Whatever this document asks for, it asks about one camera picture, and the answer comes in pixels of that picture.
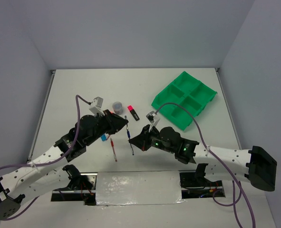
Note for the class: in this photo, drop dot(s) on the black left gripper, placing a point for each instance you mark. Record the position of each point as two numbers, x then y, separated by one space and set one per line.
115 123

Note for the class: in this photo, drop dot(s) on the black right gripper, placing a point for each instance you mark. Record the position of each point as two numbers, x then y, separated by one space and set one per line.
141 141

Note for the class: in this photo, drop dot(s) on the blue gel pen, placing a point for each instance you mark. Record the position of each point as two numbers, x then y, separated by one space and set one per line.
128 135

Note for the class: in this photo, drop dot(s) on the red gel pen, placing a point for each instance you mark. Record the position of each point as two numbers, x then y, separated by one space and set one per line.
113 149

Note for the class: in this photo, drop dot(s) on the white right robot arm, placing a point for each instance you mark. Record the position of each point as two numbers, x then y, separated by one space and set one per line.
254 166

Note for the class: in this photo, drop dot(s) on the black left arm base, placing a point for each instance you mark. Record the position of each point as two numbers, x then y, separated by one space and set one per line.
81 187

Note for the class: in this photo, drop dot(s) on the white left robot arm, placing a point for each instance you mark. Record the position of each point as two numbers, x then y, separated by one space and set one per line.
52 169

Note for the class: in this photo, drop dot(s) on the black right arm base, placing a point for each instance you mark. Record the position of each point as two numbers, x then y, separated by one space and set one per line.
194 184

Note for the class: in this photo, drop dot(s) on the clear jar of paper clips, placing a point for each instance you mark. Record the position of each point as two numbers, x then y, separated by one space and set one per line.
117 107

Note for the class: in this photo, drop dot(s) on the blue-capped black highlighter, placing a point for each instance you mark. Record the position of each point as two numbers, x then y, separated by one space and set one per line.
103 137

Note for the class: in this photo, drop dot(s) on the pink-capped black highlighter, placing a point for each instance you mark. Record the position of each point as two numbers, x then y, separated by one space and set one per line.
133 113

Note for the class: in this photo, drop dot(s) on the silver tape sheet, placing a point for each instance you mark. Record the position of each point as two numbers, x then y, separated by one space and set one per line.
138 188

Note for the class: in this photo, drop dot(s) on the green compartment tray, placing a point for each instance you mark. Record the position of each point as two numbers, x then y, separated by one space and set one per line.
188 92

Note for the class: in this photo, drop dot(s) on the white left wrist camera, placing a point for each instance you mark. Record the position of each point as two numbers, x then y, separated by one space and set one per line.
96 105

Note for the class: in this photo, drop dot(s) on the aluminium table edge rail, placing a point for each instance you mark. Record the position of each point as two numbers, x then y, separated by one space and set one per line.
30 155

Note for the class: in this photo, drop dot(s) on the right aluminium table rail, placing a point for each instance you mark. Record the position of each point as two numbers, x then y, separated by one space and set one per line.
225 138

